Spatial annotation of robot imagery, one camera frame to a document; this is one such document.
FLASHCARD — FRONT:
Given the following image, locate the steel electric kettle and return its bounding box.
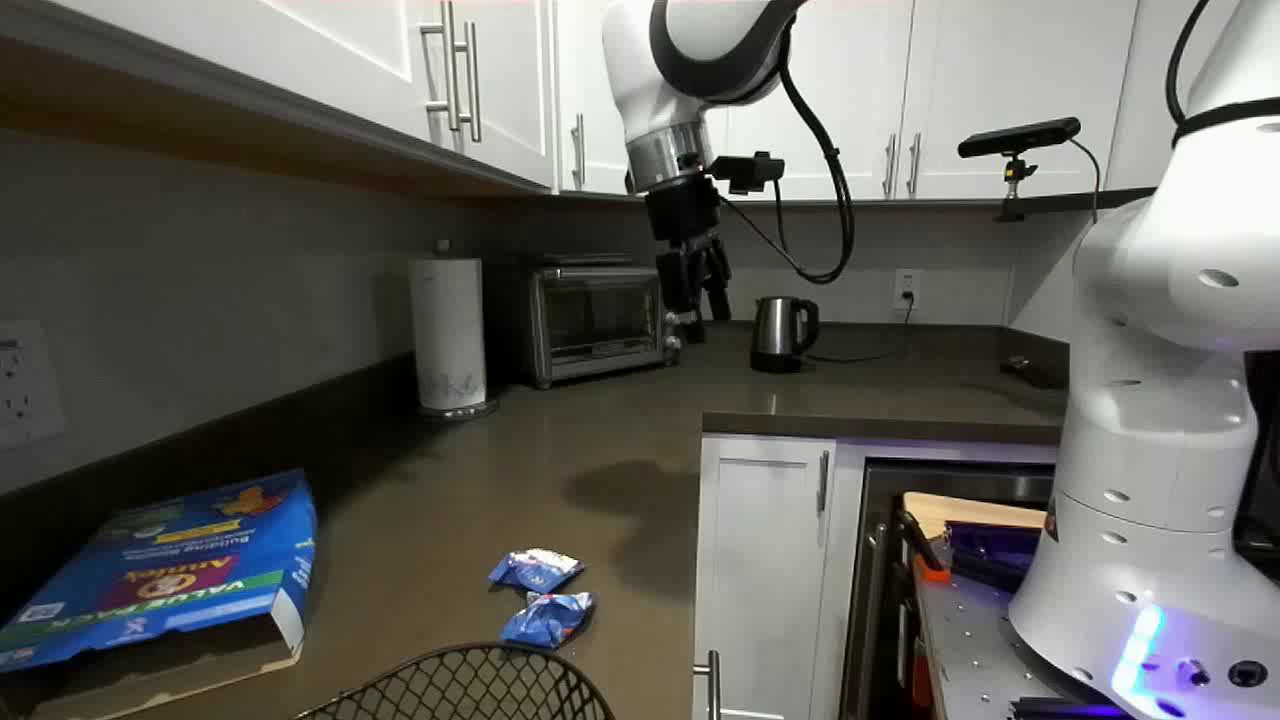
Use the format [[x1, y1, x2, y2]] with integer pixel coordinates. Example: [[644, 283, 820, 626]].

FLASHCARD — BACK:
[[748, 291, 822, 374]]

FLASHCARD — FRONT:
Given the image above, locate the blue cardboard snack box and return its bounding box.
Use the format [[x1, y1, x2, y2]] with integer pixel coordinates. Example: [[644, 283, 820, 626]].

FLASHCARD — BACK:
[[0, 464, 325, 679]]

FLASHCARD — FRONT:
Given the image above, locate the black dishwasher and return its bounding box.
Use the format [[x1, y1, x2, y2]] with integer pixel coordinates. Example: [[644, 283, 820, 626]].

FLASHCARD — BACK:
[[842, 454, 1060, 720]]

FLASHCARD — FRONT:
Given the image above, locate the white lower cabinet door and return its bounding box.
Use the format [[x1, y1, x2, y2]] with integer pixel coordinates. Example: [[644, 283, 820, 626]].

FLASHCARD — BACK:
[[690, 432, 848, 720]]

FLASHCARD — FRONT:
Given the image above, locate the silver toaster oven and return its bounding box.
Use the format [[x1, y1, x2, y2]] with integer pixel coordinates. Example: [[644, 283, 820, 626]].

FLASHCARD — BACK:
[[521, 258, 672, 391]]

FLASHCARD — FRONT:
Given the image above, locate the silver lower cabinet handle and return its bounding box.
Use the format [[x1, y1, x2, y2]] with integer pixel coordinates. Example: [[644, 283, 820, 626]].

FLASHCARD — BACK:
[[688, 643, 728, 720]]

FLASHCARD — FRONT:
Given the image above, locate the white paper towel roll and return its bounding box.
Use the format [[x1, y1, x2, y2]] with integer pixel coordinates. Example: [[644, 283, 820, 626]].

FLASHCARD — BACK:
[[405, 251, 491, 422]]

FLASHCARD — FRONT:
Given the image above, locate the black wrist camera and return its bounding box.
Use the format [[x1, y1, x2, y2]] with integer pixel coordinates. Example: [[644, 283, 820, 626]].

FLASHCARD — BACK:
[[707, 148, 791, 200]]

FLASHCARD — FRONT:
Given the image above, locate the metal robot mounting table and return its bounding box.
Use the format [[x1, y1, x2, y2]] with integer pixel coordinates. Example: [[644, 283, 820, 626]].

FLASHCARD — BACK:
[[908, 563, 1135, 720]]

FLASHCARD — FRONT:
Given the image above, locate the small black countertop object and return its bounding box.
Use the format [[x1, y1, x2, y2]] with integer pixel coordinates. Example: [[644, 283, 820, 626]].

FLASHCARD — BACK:
[[994, 345, 1070, 391]]

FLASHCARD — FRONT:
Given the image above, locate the white upper cabinet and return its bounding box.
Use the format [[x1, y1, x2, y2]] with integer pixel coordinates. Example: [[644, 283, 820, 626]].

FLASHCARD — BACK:
[[46, 0, 559, 190], [552, 0, 1205, 208]]

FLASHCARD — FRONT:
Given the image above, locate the blue snack pack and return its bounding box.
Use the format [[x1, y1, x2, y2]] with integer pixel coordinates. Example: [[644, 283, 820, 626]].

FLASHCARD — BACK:
[[494, 586, 600, 654], [484, 543, 588, 598]]

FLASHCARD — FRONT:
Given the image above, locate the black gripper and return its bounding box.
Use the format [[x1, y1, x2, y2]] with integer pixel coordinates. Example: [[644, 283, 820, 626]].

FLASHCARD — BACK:
[[644, 177, 736, 330]]

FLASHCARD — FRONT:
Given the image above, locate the black wire basket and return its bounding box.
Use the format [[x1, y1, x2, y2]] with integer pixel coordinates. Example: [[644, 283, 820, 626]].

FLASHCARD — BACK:
[[297, 641, 618, 720]]

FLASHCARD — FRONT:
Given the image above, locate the wooden board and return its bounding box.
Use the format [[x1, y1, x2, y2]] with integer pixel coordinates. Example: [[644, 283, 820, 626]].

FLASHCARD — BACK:
[[899, 486, 1052, 540]]

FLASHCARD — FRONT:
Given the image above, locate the black camera on stand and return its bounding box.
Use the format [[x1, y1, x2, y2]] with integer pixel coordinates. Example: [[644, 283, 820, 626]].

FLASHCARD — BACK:
[[951, 112, 1089, 229]]

